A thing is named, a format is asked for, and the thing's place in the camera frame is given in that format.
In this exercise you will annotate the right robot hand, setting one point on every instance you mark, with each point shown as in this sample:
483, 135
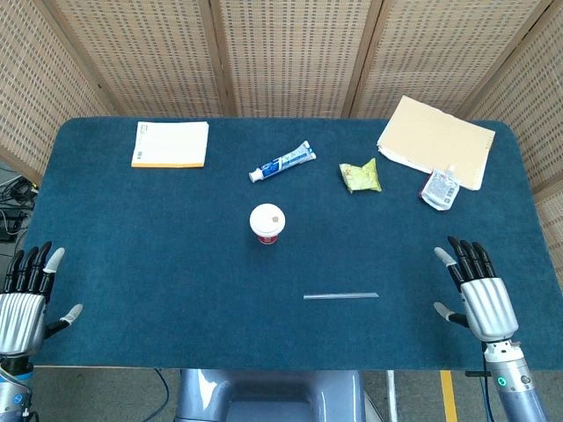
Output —
489, 307

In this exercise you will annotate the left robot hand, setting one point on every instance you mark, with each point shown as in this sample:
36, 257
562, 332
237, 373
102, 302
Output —
19, 312

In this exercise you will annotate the transparent plastic straw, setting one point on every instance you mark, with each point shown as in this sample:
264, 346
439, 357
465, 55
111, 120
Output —
341, 296

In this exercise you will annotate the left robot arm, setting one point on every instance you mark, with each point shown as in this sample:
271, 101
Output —
14, 387

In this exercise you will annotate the white lidded paper cup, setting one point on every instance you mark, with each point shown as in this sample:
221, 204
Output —
267, 223

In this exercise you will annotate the white spouted drink pouch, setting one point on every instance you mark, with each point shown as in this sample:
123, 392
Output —
440, 189

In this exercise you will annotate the beige paper folder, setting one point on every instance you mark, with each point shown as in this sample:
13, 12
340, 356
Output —
435, 140

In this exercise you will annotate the green snack packet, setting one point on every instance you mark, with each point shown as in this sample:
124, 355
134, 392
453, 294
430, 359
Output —
361, 176

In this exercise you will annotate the white notepad with orange edge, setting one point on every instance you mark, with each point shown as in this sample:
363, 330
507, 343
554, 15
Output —
171, 144

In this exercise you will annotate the blue grey robot torso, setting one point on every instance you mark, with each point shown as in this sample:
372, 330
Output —
268, 397

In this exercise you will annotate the blue white toothpaste tube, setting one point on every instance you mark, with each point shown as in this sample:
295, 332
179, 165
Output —
281, 162

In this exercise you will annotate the woven folding screen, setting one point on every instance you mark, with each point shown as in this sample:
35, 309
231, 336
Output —
281, 53

